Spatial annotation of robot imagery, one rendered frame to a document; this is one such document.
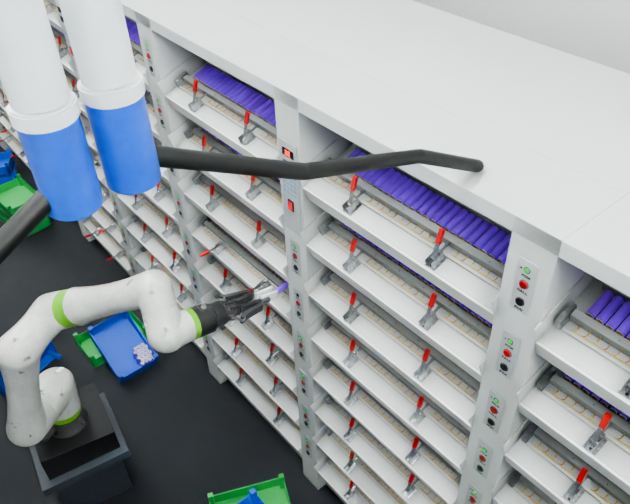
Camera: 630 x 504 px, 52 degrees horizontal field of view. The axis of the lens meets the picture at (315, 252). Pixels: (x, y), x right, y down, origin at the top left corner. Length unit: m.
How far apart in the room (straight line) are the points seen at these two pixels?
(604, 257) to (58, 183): 0.82
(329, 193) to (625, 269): 0.77
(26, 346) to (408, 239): 1.14
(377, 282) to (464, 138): 0.46
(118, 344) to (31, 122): 2.66
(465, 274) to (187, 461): 1.78
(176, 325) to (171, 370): 1.37
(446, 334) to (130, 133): 1.00
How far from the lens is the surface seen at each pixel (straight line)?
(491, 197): 1.22
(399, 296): 1.61
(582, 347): 1.31
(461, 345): 1.52
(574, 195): 1.27
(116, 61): 0.69
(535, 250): 1.20
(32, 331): 2.08
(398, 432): 2.03
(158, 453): 2.94
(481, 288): 1.38
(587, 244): 1.16
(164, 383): 3.16
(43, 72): 0.67
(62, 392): 2.44
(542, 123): 1.48
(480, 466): 1.70
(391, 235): 1.50
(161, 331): 1.83
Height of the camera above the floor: 2.39
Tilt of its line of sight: 40 degrees down
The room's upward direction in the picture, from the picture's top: 2 degrees counter-clockwise
